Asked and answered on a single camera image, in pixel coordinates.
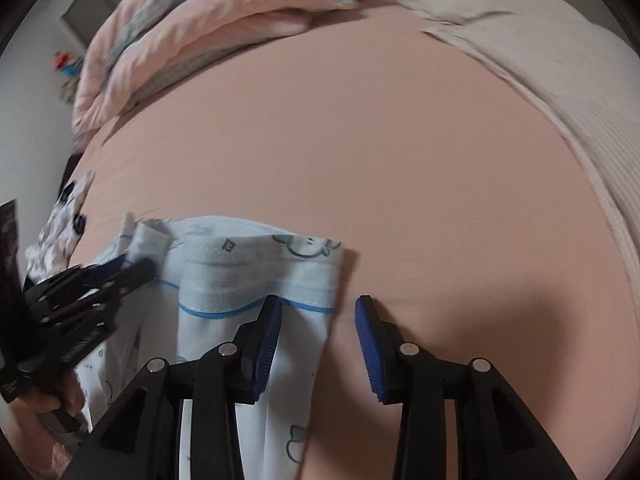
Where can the pink floral quilt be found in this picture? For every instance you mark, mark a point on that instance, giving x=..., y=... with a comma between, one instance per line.
x=200, y=15

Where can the white purple printed cloth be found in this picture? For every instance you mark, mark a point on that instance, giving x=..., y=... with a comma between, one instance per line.
x=62, y=225

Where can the grey door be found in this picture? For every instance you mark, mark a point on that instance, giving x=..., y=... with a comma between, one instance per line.
x=95, y=7

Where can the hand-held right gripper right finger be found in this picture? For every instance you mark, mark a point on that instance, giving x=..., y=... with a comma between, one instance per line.
x=367, y=345

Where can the colourful toy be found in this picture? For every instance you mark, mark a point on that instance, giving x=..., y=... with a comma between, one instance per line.
x=67, y=65

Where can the beige ribbed blanket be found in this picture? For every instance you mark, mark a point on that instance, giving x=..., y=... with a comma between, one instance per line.
x=550, y=75

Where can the person's left hand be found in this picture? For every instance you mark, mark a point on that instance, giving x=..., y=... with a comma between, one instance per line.
x=50, y=397

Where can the pink bed sheet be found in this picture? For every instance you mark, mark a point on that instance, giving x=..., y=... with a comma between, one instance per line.
x=360, y=160

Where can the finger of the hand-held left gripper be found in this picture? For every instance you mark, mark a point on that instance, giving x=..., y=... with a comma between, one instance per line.
x=107, y=268
x=131, y=274

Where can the light blue printed garment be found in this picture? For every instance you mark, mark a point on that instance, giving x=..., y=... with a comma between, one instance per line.
x=225, y=270

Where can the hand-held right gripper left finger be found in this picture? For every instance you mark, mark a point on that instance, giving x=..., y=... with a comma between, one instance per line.
x=266, y=340

